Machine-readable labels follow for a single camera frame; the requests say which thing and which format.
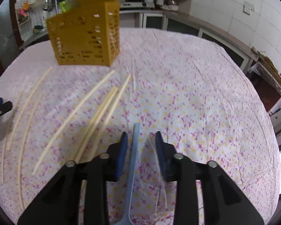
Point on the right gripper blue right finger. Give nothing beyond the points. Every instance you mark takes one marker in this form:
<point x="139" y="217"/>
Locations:
<point x="223" y="201"/>

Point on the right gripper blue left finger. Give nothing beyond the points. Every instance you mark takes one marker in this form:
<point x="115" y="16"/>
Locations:
<point x="58" y="202"/>

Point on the blue handled spoon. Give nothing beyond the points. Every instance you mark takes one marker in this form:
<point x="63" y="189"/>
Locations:
<point x="129" y="191"/>

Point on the green handled fork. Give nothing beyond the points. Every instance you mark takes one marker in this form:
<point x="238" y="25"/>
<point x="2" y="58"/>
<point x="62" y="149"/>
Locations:
<point x="68" y="5"/>

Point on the floral tablecloth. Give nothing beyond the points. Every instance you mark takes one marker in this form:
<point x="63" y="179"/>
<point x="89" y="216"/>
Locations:
<point x="185" y="87"/>

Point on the yellow perforated utensil holder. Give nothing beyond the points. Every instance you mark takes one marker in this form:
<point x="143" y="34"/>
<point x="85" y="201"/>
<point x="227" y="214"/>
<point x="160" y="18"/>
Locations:
<point x="86" y="34"/>

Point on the white wall socket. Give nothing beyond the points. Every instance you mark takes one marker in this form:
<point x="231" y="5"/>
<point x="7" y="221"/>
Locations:
<point x="248" y="8"/>

